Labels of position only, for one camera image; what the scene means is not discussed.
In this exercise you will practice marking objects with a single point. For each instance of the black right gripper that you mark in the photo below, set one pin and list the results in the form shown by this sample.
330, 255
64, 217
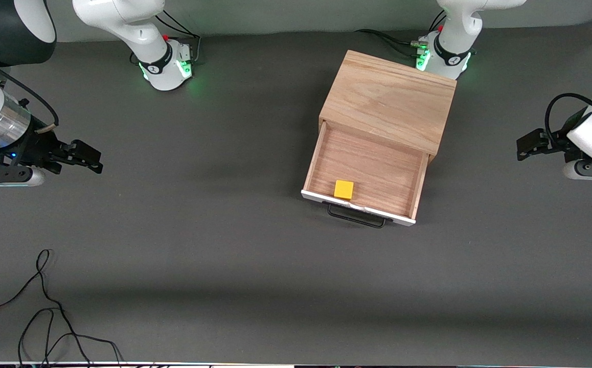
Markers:
39, 144

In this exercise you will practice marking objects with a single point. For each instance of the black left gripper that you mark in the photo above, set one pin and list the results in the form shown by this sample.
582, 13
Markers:
555, 141

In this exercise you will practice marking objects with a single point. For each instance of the white-fronted wooden drawer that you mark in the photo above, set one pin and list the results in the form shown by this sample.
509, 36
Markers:
372, 168

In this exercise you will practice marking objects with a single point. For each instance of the yellow wooden cube block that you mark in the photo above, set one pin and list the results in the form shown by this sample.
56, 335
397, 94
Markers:
344, 189

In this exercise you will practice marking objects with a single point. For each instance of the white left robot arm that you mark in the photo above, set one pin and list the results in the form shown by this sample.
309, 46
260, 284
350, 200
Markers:
454, 30

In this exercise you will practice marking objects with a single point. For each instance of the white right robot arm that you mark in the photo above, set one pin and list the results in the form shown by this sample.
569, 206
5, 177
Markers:
122, 20

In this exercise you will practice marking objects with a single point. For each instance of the wooden drawer cabinet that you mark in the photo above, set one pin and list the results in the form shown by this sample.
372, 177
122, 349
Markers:
388, 97

